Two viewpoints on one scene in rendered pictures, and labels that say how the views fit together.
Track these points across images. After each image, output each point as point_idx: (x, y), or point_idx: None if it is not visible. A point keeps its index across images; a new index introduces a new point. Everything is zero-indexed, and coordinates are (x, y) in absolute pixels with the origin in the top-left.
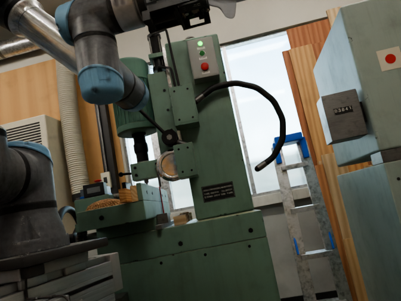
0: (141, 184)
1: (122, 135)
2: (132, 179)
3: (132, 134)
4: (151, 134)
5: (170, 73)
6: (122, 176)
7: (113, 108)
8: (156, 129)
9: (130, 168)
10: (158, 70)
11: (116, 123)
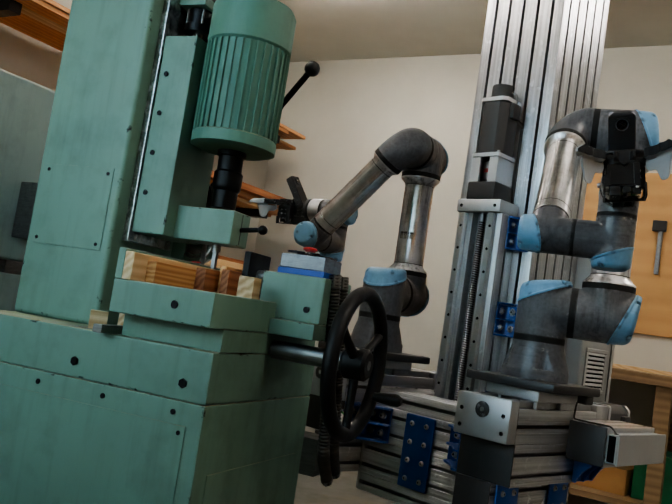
0: None
1: (266, 157)
2: (245, 246)
3: (246, 155)
4: (201, 145)
5: None
6: (260, 234)
7: (282, 101)
8: (212, 164)
9: (249, 224)
10: (203, 37)
11: (277, 134)
